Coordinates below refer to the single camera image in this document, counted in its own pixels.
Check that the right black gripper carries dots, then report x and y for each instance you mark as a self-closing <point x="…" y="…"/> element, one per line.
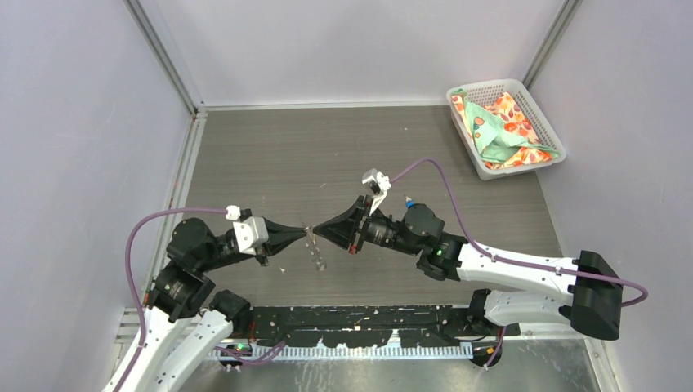
<point x="345" y="228"/>

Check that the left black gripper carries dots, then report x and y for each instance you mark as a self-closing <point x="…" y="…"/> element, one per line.
<point x="279" y="237"/>

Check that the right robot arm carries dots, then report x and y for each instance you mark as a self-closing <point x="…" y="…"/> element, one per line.
<point x="581" y="292"/>

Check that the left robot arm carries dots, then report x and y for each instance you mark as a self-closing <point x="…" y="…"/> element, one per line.
<point x="183" y="319"/>

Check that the blue key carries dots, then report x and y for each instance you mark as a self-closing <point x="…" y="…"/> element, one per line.
<point x="409" y="203"/>

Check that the floral patterned cloth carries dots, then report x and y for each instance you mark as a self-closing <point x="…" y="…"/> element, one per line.
<point x="502" y="135"/>

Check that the white plastic basket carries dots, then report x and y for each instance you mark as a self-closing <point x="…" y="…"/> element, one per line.
<point x="485" y="93"/>

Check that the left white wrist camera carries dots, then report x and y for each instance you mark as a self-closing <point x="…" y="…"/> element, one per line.
<point x="244" y="236"/>

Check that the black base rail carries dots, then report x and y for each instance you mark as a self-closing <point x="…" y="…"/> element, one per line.
<point x="364" y="326"/>

